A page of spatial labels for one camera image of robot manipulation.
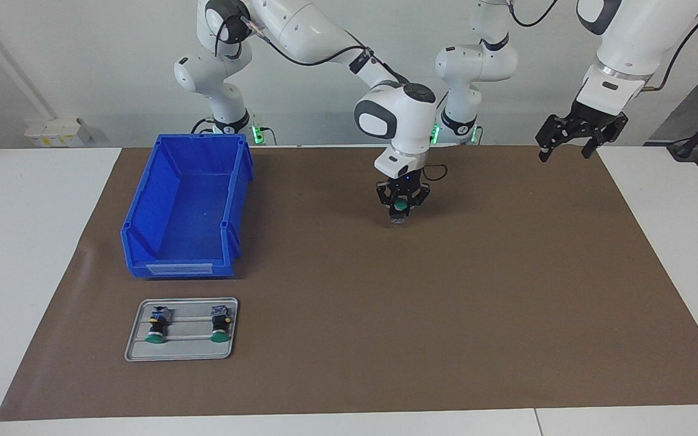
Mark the blue plastic storage bin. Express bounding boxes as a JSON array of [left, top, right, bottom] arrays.
[[121, 133, 254, 279]]

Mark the green push button, white base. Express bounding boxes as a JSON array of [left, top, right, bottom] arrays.
[[210, 305, 233, 343]]

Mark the grey metal tray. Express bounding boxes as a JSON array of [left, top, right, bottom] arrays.
[[124, 297, 239, 362]]

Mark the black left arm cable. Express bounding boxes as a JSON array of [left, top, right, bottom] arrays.
[[510, 0, 698, 93]]

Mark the white wall conduit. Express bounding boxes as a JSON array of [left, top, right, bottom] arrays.
[[0, 6, 59, 122]]

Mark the brown table mat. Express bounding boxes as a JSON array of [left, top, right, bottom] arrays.
[[0, 145, 698, 421]]

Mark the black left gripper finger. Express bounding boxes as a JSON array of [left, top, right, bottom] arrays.
[[536, 115, 575, 163], [582, 115, 630, 159]]

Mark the white wall socket box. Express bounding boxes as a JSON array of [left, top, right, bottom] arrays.
[[25, 117, 92, 148]]

